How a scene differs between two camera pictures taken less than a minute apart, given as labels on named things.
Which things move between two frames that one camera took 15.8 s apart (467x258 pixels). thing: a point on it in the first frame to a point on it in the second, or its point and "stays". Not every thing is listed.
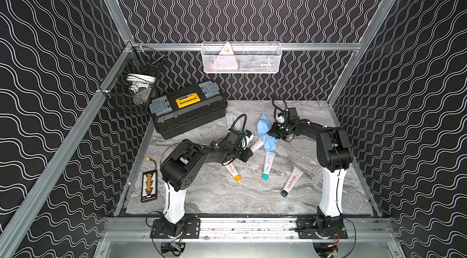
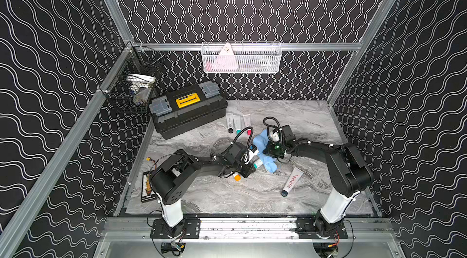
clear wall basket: [248, 58] stays
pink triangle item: [226, 59] stays
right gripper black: [273, 131] to [267, 150]
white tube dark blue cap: [294, 178] stays
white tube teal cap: [268, 163] to [258, 163]
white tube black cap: [230, 119] stays
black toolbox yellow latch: [187, 109] stays
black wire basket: [135, 79] stays
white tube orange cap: [231, 168] stays
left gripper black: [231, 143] to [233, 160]
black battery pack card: [149, 188] stays
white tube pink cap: [257, 145] to [247, 120]
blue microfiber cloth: [264, 125] to [261, 139]
